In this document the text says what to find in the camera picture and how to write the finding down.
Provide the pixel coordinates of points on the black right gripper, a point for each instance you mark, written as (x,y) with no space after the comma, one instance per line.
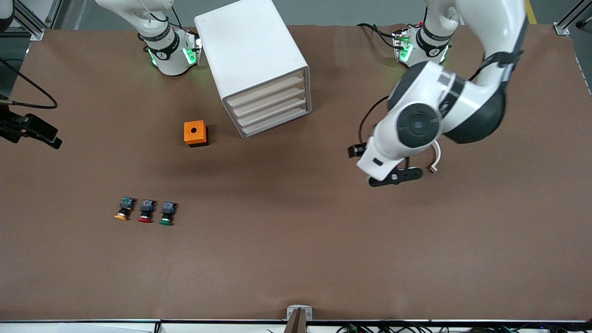
(18,126)

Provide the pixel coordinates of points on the green push button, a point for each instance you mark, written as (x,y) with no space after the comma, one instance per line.
(168,206)

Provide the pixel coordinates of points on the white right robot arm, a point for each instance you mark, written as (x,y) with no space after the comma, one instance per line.
(169,51)

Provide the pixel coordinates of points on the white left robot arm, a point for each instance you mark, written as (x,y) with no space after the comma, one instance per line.
(462,106)

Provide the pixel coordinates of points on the yellow push button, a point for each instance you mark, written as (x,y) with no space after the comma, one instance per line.
(126,203)

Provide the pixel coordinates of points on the red push button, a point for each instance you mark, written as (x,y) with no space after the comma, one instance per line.
(147,206)

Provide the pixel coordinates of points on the white semicircular pipe clamp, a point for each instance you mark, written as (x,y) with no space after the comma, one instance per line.
(437,155)

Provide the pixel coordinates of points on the brown table cover mat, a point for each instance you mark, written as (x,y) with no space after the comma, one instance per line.
(323,254)

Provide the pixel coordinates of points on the aluminium frame profile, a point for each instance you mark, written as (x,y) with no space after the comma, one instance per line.
(37,30)
(562,28)

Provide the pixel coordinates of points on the orange button enclosure box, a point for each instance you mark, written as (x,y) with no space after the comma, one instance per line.
(194,138)

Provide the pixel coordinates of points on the metal bracket with brown post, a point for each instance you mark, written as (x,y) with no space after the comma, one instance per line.
(292,314)

